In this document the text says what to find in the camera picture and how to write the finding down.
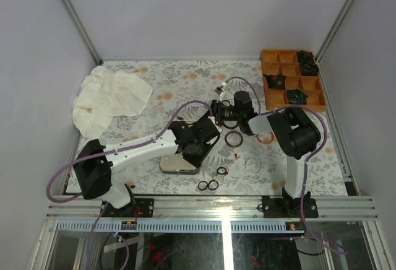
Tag white crumpled cloth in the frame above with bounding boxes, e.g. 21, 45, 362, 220
72, 66, 153, 139

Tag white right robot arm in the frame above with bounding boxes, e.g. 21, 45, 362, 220
210, 91, 321, 217

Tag silver wire bangle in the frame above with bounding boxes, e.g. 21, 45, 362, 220
244, 158, 263, 174

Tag orange-red bangle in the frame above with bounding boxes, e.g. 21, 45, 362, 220
256, 132, 275, 145

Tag cream and navy jewelry box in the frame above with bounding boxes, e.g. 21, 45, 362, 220
155, 122, 200, 175

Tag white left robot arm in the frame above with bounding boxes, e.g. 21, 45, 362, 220
73, 114, 221, 217

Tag dark purple bangle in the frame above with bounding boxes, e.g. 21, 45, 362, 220
225, 131, 243, 148

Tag dark fabric flower orange dots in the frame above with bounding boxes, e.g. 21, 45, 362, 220
265, 74, 286, 90

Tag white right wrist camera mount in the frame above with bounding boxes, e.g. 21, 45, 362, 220
215, 82, 227, 101

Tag dark green fabric flower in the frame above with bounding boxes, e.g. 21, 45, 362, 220
286, 89, 308, 105

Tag aluminium rail frame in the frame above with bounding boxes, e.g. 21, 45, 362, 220
44, 196, 379, 234

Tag orange divided tray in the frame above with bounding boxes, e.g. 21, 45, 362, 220
260, 50, 327, 112

